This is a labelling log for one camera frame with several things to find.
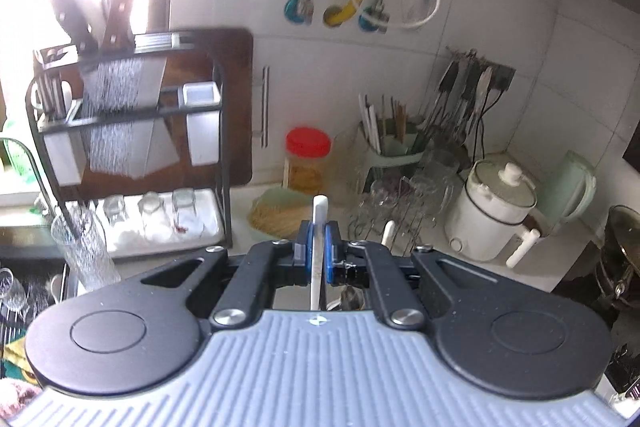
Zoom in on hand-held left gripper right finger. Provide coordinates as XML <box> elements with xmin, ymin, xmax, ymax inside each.
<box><xmin>324</xmin><ymin>219</ymin><xmax>506</xmax><ymax>330</ymax></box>

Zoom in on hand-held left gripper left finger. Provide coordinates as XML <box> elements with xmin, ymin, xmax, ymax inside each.
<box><xmin>137</xmin><ymin>219</ymin><xmax>313</xmax><ymax>328</ymax></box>

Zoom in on large steel spoon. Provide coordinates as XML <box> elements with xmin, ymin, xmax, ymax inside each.
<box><xmin>327</xmin><ymin>284</ymin><xmax>368</xmax><ymax>313</ymax></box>

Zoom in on row of hanging kitchen utensils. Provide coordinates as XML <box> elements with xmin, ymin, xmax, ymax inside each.
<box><xmin>425</xmin><ymin>47</ymin><xmax>501</xmax><ymax>148</ymax></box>

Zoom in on bundle of pale dried noodles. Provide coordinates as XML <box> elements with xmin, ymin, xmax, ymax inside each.
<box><xmin>250</xmin><ymin>199</ymin><xmax>313</xmax><ymax>238</ymax></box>

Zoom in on green plastic basket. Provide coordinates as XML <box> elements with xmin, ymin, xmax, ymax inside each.
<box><xmin>247</xmin><ymin>187</ymin><xmax>321</xmax><ymax>238</ymax></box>

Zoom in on tall clear glass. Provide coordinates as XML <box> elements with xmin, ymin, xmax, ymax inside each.
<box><xmin>332</xmin><ymin>129</ymin><xmax>371</xmax><ymax>202</ymax></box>

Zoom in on plastic jar with red lid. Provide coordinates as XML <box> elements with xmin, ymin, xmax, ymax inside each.
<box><xmin>282</xmin><ymin>127</ymin><xmax>332</xmax><ymax>192</ymax></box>

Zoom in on green and white chopstick holder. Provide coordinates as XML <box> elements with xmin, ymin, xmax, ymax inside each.
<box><xmin>360</xmin><ymin>119</ymin><xmax>436</xmax><ymax>172</ymax></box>

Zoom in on black metal kitchen rack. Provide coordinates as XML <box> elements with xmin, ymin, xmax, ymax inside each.
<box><xmin>25</xmin><ymin>27</ymin><xmax>236</xmax><ymax>253</ymax></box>

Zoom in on glass tumbler with red mark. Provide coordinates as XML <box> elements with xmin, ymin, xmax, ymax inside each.
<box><xmin>171</xmin><ymin>188</ymin><xmax>196</xmax><ymax>233</ymax></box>

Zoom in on white drying tray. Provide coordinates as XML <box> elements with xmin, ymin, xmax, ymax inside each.
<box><xmin>92</xmin><ymin>188</ymin><xmax>226</xmax><ymax>258</ymax></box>

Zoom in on white electric cooker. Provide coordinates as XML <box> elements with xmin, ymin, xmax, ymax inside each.
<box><xmin>444</xmin><ymin>159</ymin><xmax>541</xmax><ymax>270</ymax></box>

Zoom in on clear glass tumbler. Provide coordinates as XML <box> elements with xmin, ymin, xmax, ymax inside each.
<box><xmin>137</xmin><ymin>192</ymin><xmax>163</xmax><ymax>228</ymax></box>
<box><xmin>102</xmin><ymin>196</ymin><xmax>126</xmax><ymax>228</ymax></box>

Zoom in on white plastic holder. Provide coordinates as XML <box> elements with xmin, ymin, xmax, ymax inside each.
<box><xmin>42</xmin><ymin>107</ymin><xmax>83</xmax><ymax>188</ymax></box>
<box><xmin>181</xmin><ymin>82</ymin><xmax>222</xmax><ymax>166</ymax></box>

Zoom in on brown wooden cutting board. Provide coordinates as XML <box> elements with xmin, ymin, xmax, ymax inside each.
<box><xmin>80</xmin><ymin>27</ymin><xmax>255</xmax><ymax>188</ymax></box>

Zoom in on textured glass pitcher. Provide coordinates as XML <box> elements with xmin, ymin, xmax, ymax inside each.
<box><xmin>50</xmin><ymin>207</ymin><xmax>121</xmax><ymax>293</ymax></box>

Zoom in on green electric kettle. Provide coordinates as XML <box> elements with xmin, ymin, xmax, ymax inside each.
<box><xmin>537</xmin><ymin>151</ymin><xmax>598</xmax><ymax>238</ymax></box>

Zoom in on chrome gooseneck faucet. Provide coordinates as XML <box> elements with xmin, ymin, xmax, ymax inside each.
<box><xmin>0</xmin><ymin>137</ymin><xmax>68</xmax><ymax>228</ymax></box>

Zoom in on small patterned glass cup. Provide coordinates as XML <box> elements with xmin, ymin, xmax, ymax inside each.
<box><xmin>0</xmin><ymin>267</ymin><xmax>26</xmax><ymax>310</ymax></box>

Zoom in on steel pot with lid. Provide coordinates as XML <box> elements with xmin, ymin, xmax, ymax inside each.
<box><xmin>595</xmin><ymin>204</ymin><xmax>640</xmax><ymax>308</ymax></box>

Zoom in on patterned cloth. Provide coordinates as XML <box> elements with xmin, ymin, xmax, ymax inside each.
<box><xmin>0</xmin><ymin>337</ymin><xmax>46</xmax><ymax>408</ymax></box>

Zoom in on steel wire glass rack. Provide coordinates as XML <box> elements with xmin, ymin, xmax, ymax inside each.
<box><xmin>347</xmin><ymin>172</ymin><xmax>456</xmax><ymax>253</ymax></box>

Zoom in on clear glass cup with handle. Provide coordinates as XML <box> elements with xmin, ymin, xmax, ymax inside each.
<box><xmin>370</xmin><ymin>177</ymin><xmax>416</xmax><ymax>230</ymax></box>

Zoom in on patterned glass mug with handle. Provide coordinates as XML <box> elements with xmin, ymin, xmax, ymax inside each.
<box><xmin>417</xmin><ymin>149</ymin><xmax>461</xmax><ymax>212</ymax></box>

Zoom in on steel cabinet handle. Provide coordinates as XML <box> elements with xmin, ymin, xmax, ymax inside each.
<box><xmin>252</xmin><ymin>66</ymin><xmax>271</xmax><ymax>148</ymax></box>

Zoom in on brown handled knife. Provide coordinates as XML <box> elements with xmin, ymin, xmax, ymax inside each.
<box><xmin>100</xmin><ymin>0</ymin><xmax>151</xmax><ymax>50</ymax></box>

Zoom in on dark handled knife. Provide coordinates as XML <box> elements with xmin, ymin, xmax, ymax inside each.
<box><xmin>52</xmin><ymin>0</ymin><xmax>93</xmax><ymax>52</ymax></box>

